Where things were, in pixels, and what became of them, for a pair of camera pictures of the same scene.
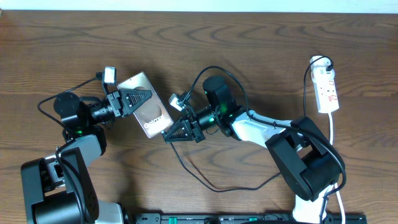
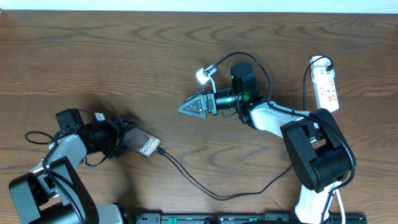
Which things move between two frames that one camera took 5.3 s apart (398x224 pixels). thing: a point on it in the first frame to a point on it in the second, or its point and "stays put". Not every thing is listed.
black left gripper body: (111, 111) to (107, 138)
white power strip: (325, 87) stays put
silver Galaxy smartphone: (152, 115) to (141, 141)
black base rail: (212, 218) stays put
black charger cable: (268, 180) to (276, 178)
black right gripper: (196, 132) to (207, 102)
